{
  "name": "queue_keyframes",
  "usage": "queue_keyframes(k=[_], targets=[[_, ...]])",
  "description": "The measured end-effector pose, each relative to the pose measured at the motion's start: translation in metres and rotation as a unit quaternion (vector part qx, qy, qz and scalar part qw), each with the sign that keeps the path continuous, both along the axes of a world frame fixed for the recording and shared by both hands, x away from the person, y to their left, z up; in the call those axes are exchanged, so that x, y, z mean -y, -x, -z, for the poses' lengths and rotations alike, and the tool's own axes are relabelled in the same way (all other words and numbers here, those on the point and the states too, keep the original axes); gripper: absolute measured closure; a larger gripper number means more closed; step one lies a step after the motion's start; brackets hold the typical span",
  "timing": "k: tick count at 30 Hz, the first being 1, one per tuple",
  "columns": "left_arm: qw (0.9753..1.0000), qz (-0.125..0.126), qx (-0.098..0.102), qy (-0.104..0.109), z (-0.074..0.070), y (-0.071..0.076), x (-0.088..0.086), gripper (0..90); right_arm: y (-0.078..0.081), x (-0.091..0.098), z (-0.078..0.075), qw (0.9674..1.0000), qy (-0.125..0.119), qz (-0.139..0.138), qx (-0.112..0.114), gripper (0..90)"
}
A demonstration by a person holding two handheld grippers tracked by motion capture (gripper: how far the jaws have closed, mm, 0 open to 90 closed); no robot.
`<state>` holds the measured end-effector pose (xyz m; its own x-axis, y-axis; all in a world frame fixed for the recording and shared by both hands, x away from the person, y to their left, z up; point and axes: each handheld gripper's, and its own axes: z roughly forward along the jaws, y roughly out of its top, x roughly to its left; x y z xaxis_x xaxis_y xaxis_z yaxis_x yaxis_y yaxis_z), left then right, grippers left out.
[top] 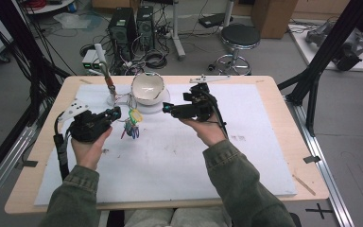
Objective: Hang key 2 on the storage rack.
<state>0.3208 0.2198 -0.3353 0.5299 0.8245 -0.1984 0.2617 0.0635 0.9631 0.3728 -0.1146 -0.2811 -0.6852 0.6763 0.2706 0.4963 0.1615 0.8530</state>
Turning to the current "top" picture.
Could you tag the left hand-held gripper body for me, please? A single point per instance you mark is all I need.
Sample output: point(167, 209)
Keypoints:
point(88, 126)

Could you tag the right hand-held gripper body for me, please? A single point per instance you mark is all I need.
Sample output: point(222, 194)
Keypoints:
point(198, 110)

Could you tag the bunch of keys coloured tags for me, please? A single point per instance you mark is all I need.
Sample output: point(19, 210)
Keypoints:
point(135, 116)

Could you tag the person's right hand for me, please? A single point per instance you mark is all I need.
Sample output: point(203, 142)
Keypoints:
point(208, 132)

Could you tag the person's left hand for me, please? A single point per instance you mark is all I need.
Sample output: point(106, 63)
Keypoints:
point(89, 153)

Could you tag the white ceramic bowl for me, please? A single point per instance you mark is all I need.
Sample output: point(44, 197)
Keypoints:
point(147, 88)

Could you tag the white power supply boxes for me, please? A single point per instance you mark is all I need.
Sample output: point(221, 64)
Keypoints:
point(89, 60)

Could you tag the white foam mat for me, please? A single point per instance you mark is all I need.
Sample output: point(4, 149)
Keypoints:
point(170, 170)

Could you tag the white table leg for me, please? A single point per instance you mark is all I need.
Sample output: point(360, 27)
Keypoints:
point(177, 34)

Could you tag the black round stool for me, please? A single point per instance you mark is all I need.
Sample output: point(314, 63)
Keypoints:
point(240, 36)

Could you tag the large black computer tower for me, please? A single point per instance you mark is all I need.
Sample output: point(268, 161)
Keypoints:
point(121, 31)

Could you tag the black flat box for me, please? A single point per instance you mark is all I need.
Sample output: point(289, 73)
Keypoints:
point(214, 20)

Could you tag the small black computer tower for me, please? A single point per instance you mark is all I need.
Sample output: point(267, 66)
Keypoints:
point(145, 26)

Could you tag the clear plastic bag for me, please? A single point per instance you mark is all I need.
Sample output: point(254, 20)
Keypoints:
point(72, 20)

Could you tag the person's legs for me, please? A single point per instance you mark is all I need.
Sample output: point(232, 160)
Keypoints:
point(182, 218)

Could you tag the brown cardboard box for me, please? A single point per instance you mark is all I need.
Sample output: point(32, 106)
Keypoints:
point(272, 17)

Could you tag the black tape piece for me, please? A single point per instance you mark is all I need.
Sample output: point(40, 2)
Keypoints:
point(312, 159)

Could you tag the white board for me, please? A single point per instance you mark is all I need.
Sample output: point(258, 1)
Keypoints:
point(308, 50)

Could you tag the thin wooden stick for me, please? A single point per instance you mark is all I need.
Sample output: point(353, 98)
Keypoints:
point(304, 185)

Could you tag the black tape cross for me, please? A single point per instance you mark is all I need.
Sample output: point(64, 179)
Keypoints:
point(319, 210)

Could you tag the black and grey device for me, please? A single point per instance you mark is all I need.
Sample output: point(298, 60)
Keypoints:
point(348, 52)

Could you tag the aluminium rail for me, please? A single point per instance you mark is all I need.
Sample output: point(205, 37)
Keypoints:
point(6, 164)
point(324, 170)

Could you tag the black metal frame strut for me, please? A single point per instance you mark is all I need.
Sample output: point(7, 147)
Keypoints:
point(327, 47)

